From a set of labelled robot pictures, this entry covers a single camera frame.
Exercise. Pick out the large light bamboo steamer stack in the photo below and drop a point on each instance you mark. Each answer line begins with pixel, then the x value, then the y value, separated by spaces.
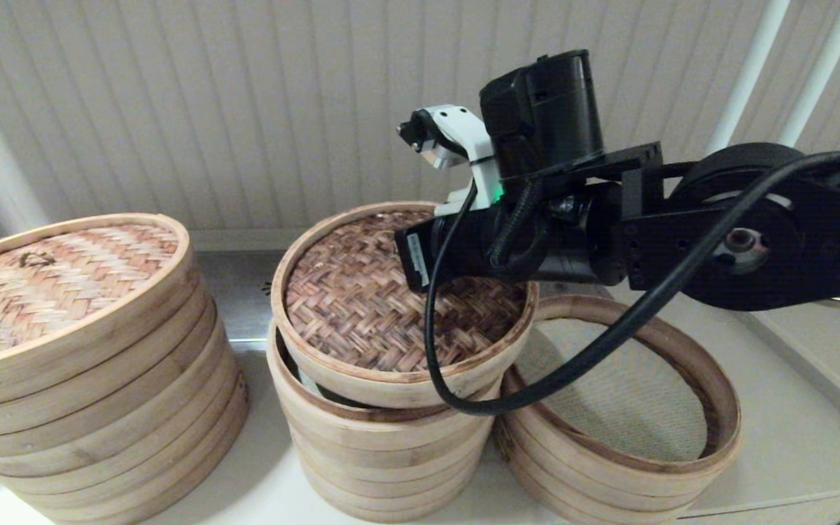
pixel 121 437

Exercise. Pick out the white cloth steamer liner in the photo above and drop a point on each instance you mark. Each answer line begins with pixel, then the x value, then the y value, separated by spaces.
pixel 308 383

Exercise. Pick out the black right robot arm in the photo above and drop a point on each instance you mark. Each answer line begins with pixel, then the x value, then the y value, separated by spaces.
pixel 792 248

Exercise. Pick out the white metal pole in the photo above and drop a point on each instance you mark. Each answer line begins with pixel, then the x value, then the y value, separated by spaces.
pixel 821 73
pixel 748 73

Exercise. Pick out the large light woven steamer lid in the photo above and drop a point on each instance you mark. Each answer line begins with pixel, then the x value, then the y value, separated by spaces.
pixel 48 284

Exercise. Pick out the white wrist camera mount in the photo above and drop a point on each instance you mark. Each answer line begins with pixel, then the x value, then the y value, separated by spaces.
pixel 464 131

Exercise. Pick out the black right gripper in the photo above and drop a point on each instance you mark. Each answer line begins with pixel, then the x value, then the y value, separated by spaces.
pixel 464 248

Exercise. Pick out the grey cloth steamer liner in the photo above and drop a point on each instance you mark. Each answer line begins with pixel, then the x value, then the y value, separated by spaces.
pixel 646 408

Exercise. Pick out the dark woven bamboo steamer lid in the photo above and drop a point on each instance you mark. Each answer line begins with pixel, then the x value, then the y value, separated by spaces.
pixel 362 306

